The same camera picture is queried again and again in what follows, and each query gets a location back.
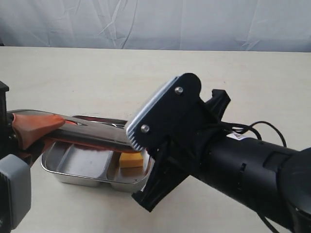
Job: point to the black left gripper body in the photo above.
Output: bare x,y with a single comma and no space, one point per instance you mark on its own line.
8,139

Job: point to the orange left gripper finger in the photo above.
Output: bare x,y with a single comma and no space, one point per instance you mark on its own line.
30,128

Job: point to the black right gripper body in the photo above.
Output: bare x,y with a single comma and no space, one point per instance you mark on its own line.
178,157

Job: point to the yellow toy cheese wedge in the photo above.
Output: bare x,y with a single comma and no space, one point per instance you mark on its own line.
130,160

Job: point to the dark transparent lunch box lid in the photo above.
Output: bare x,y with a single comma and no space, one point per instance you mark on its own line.
89,131

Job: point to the black and grey right robot arm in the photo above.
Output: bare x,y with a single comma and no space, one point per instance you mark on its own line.
274,181

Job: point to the steel two-compartment lunch box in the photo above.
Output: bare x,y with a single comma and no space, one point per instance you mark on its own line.
76,164

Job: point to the blue-grey backdrop cloth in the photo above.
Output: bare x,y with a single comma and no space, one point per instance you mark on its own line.
241,25

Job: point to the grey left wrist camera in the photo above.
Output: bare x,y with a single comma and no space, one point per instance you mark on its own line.
15,192

